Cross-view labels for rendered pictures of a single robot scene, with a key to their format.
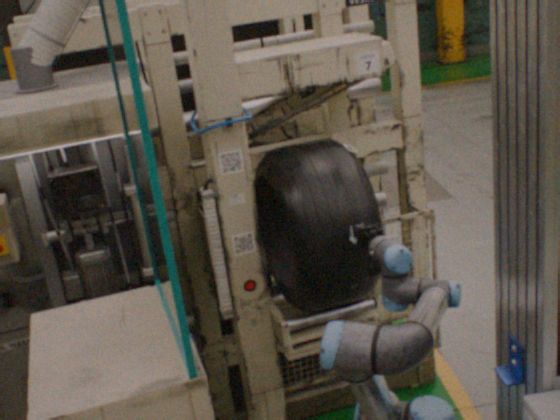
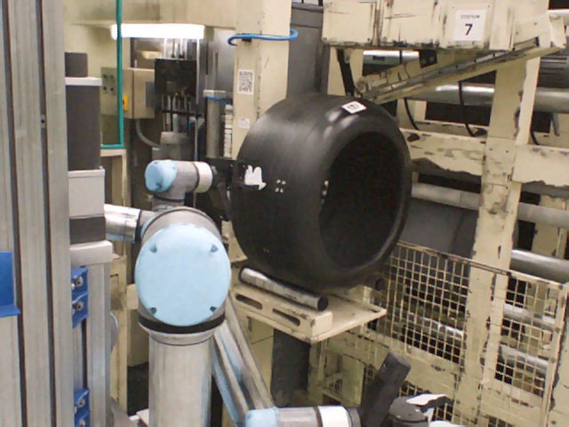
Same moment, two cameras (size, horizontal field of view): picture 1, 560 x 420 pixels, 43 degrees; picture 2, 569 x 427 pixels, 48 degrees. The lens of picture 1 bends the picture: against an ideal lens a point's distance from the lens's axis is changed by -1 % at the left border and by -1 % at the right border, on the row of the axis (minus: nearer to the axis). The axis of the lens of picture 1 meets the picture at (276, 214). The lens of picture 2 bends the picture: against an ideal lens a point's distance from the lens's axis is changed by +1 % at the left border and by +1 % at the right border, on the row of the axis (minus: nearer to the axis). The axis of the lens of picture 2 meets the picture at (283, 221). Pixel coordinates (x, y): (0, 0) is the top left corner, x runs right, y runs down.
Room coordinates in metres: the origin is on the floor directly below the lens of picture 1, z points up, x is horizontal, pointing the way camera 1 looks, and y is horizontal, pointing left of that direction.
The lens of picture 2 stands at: (1.26, -1.72, 1.57)
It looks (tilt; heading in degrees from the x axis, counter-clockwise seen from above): 14 degrees down; 58
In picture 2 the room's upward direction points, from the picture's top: 3 degrees clockwise
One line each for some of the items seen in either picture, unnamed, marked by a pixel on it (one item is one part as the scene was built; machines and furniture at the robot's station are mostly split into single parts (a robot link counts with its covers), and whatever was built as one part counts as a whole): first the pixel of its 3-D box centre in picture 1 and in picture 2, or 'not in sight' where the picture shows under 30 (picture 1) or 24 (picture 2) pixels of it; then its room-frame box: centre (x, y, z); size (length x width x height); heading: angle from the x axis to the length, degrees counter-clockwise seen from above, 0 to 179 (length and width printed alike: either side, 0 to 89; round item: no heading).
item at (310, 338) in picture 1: (330, 330); (279, 307); (2.25, -0.14, 0.83); 0.36 x 0.09 x 0.06; 104
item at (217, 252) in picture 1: (218, 253); (233, 175); (2.26, 0.21, 1.19); 0.05 x 0.04 x 0.48; 14
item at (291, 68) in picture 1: (297, 66); (420, 26); (2.71, -0.15, 1.71); 0.61 x 0.25 x 0.15; 104
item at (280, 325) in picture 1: (270, 310); (272, 264); (2.35, 0.07, 0.90); 0.40 x 0.03 x 0.10; 14
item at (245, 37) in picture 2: (220, 116); (262, 36); (2.31, 0.14, 1.65); 0.19 x 0.19 x 0.06; 14
